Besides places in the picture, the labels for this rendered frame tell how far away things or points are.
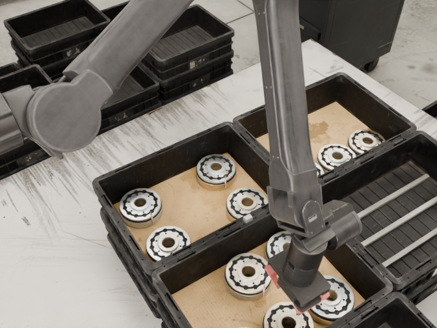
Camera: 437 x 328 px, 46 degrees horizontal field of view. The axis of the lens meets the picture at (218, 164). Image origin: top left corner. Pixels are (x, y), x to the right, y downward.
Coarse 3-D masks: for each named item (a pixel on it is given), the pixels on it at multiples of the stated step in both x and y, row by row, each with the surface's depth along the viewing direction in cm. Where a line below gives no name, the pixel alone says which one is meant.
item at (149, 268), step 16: (176, 144) 130; (144, 160) 127; (112, 176) 123; (96, 192) 120; (112, 208) 116; (240, 224) 113; (128, 240) 110; (208, 240) 110; (144, 256) 107; (176, 256) 107
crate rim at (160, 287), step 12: (264, 216) 115; (240, 228) 114; (216, 240) 110; (192, 252) 108; (360, 252) 108; (168, 264) 106; (372, 264) 106; (156, 276) 104; (384, 276) 104; (156, 288) 104; (384, 288) 102; (168, 300) 101; (372, 300) 101; (180, 312) 99; (348, 312) 99; (360, 312) 99; (180, 324) 98; (336, 324) 97
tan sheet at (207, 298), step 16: (224, 272) 116; (320, 272) 116; (336, 272) 116; (192, 288) 114; (208, 288) 114; (224, 288) 114; (272, 288) 114; (352, 288) 114; (192, 304) 111; (208, 304) 111; (224, 304) 111; (240, 304) 111; (256, 304) 111; (272, 304) 111; (192, 320) 108; (208, 320) 108; (224, 320) 108; (240, 320) 108; (256, 320) 108
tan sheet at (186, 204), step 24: (192, 168) 138; (240, 168) 139; (168, 192) 133; (192, 192) 133; (216, 192) 133; (264, 192) 133; (120, 216) 127; (168, 216) 127; (192, 216) 127; (216, 216) 127; (144, 240) 122; (192, 240) 122
